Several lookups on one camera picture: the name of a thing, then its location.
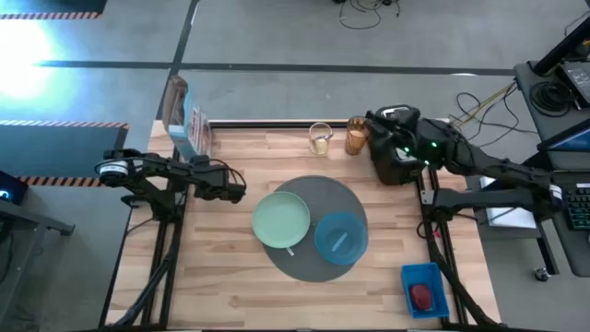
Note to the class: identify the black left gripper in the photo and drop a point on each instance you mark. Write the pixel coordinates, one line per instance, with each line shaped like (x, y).
(216, 182)

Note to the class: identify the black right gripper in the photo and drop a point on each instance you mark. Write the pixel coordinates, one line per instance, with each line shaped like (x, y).
(398, 133)

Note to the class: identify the amber tumbler with juice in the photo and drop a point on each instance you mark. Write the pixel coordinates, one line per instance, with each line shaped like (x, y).
(356, 140)

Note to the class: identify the cinnamon squares cereal box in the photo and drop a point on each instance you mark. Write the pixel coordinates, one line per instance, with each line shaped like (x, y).
(191, 129)

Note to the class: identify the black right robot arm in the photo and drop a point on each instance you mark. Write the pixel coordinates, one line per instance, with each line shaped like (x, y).
(488, 198)

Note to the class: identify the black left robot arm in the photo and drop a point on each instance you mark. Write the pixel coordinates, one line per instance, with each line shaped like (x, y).
(152, 168)

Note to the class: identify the black toaster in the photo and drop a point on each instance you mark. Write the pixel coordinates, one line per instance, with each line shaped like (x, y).
(392, 171)

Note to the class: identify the mint green plate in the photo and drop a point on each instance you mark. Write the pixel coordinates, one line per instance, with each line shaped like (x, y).
(281, 220)

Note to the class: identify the grey round woven placemat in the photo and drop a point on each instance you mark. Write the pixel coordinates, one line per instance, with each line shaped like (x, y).
(318, 193)

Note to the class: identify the white placemat tag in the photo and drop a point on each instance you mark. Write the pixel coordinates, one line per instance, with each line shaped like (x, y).
(289, 252)

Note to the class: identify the blue plastic bowl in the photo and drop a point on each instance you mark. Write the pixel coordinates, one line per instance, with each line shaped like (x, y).
(341, 230)

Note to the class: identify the blue plastic basket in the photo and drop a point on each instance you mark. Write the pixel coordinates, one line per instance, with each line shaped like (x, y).
(415, 276)

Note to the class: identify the white flat board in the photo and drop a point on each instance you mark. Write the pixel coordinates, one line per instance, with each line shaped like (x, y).
(507, 219)

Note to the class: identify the black hazard-striped floor mat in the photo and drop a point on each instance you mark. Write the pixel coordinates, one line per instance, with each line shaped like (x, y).
(60, 152)
(46, 5)

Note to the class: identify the dark grey side desk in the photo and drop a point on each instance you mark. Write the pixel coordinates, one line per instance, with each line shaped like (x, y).
(548, 126)

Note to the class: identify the red apple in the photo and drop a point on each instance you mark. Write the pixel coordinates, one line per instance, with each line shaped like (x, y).
(421, 297)

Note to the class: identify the grey metal stand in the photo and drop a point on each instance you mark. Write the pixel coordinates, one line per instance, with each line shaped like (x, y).
(41, 223)

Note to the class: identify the laptop with blue screen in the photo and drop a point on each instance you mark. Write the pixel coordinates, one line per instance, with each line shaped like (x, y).
(571, 140)

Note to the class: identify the black device blue light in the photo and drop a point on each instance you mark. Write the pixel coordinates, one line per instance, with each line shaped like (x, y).
(11, 189)

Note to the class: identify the black computer keyboard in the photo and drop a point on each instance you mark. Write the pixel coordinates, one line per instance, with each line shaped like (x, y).
(578, 207)

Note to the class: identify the black chair caster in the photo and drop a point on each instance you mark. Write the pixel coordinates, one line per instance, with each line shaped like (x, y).
(542, 274)

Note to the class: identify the silver corner bracket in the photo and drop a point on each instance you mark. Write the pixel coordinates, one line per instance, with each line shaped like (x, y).
(426, 197)

